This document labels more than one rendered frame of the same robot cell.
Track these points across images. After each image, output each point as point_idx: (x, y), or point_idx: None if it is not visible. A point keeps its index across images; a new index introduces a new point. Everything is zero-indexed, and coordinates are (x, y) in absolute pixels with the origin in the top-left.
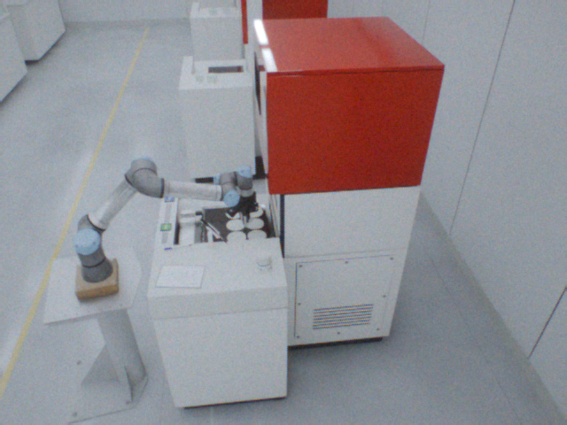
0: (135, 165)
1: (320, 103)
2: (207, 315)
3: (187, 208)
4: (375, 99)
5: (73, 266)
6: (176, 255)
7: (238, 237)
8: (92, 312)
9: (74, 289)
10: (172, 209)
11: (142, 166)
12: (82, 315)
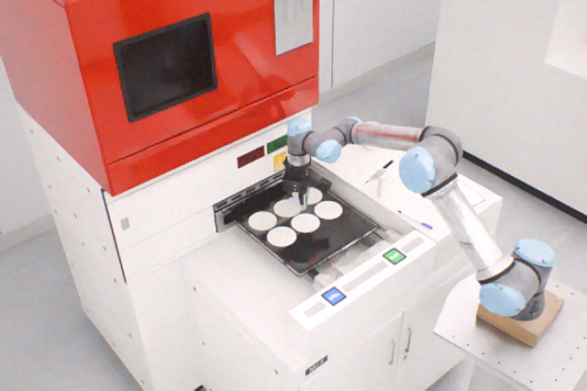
0: (440, 152)
1: None
2: None
3: None
4: None
5: (537, 368)
6: (426, 214)
7: (326, 207)
8: (552, 282)
9: (557, 327)
10: (352, 277)
11: (437, 139)
12: (566, 286)
